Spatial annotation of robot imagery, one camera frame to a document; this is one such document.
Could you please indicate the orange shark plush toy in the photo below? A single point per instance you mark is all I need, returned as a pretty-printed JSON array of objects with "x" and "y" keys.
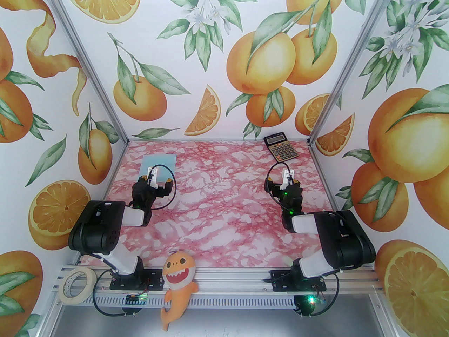
[{"x": 179, "y": 276}]

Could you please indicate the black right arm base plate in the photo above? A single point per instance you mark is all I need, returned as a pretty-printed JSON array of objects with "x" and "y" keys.
[{"x": 280, "y": 281}]

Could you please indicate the pink marble table mat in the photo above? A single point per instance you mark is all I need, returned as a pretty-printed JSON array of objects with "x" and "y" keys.
[{"x": 224, "y": 230}]

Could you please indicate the wide aluminium mounting rail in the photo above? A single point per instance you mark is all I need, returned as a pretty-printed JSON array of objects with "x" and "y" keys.
[{"x": 228, "y": 279}]

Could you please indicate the black brown desk calculator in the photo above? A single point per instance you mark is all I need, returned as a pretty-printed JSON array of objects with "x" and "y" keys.
[{"x": 282, "y": 151}]

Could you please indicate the thin aluminium frame rail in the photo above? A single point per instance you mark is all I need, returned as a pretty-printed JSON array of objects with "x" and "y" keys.
[{"x": 210, "y": 140}]

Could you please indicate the white left wrist mount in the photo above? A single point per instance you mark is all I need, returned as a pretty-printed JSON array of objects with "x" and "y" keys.
[{"x": 152, "y": 179}]

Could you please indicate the light blue paper sheet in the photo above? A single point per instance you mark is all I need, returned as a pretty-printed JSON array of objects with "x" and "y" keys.
[{"x": 163, "y": 160}]

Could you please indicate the white right wrist mount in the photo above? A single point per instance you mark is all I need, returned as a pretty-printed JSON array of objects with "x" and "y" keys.
[{"x": 287, "y": 179}]

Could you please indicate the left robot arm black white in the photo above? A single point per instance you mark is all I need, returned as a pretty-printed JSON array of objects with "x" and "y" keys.
[{"x": 94, "y": 230}]

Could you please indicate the small green circuit board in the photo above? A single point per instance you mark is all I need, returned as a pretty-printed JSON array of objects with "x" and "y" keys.
[{"x": 135, "y": 298}]

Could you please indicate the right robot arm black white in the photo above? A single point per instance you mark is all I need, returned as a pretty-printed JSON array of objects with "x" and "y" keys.
[{"x": 347, "y": 237}]

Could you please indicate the white wrist mount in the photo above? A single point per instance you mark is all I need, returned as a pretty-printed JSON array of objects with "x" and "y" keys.
[
  {"x": 152, "y": 179},
  {"x": 287, "y": 179}
]

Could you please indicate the cream masking tape roll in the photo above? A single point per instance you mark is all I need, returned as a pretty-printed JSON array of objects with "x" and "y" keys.
[{"x": 90, "y": 283}]

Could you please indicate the circuit board with green light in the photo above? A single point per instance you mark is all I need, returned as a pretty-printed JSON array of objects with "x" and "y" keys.
[{"x": 308, "y": 298}]

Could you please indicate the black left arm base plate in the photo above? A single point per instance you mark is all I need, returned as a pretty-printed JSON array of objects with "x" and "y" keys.
[{"x": 154, "y": 280}]

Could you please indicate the aluminium frame post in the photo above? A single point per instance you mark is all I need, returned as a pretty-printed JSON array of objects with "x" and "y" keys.
[
  {"x": 88, "y": 65},
  {"x": 349, "y": 65}
]

